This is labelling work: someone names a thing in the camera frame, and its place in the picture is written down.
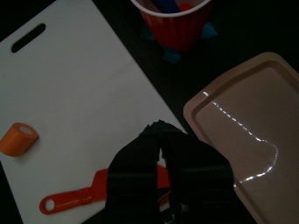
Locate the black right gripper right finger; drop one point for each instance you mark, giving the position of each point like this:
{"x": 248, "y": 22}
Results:
{"x": 201, "y": 180}

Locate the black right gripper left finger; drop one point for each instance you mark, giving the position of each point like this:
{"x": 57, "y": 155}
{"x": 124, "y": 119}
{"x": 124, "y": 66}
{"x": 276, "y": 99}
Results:
{"x": 132, "y": 178}

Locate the orange toy carrot piece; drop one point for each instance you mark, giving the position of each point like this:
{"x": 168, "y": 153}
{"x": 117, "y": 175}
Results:
{"x": 17, "y": 139}

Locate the beige plastic tray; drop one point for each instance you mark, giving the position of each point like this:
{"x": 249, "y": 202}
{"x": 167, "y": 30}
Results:
{"x": 248, "y": 128}

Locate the white plastic cutting board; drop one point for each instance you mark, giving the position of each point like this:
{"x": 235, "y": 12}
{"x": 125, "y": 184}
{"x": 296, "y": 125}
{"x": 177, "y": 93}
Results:
{"x": 77, "y": 96}

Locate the blue tape strips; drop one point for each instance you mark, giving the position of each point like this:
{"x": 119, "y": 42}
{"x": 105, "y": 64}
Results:
{"x": 171, "y": 54}

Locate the red plastic cup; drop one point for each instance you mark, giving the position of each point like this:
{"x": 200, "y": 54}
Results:
{"x": 176, "y": 27}

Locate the blue utensil in cup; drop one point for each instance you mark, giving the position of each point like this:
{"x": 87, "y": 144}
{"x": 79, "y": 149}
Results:
{"x": 165, "y": 5}

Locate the red utensil in cup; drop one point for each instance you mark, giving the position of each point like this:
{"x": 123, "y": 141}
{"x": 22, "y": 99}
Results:
{"x": 185, "y": 6}

